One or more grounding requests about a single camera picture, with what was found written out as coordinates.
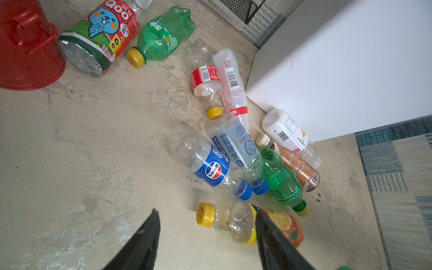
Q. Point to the qoo red label bottle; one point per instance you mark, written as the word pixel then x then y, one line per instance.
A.
pixel 97 41

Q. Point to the clear bottle red cap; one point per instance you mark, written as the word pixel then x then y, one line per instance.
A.
pixel 233 90

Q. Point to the green bottle centre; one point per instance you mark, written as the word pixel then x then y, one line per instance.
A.
pixel 282 181

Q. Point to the light blue label bottle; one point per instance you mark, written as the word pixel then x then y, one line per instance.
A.
pixel 229 136

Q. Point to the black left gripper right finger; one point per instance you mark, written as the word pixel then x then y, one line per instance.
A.
pixel 275 250

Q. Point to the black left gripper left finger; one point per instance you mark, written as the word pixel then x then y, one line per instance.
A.
pixel 140 252

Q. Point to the brown tea bottle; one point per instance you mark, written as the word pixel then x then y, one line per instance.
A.
pixel 306 175

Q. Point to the green bottle back left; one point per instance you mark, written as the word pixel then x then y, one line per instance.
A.
pixel 161 36

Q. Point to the small red label bottle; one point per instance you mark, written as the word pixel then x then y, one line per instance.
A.
pixel 204 77

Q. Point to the white yellow label bottle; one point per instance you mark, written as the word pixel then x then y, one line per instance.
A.
pixel 281 128

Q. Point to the pepsi label clear bottle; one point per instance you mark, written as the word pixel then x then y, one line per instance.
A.
pixel 196 154

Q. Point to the white bin with green liner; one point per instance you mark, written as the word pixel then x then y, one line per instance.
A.
pixel 341 67

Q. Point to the green bottle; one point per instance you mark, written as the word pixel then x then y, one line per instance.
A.
pixel 282 181
pixel 161 36

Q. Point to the red pencil cup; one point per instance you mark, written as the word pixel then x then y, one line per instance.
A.
pixel 30 57

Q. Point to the black wire mesh shelf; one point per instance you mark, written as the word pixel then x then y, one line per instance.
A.
pixel 243 9

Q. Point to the orange juice bottle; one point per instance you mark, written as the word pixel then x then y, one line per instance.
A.
pixel 234 219

